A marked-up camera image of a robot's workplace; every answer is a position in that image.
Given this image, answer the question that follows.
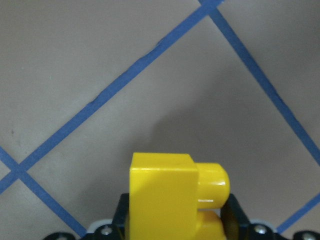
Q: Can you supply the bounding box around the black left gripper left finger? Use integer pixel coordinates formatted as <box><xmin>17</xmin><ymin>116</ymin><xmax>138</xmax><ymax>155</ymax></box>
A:
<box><xmin>111</xmin><ymin>193</ymin><xmax>130</xmax><ymax>240</ymax></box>

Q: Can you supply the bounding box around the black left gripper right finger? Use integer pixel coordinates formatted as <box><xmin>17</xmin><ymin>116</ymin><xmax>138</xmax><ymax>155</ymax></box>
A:
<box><xmin>220</xmin><ymin>193</ymin><xmax>250</xmax><ymax>240</ymax></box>

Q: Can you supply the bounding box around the yellow two-stud toy block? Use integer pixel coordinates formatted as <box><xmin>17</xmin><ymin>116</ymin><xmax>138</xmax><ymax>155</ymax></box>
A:
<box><xmin>124</xmin><ymin>152</ymin><xmax>230</xmax><ymax>240</ymax></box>

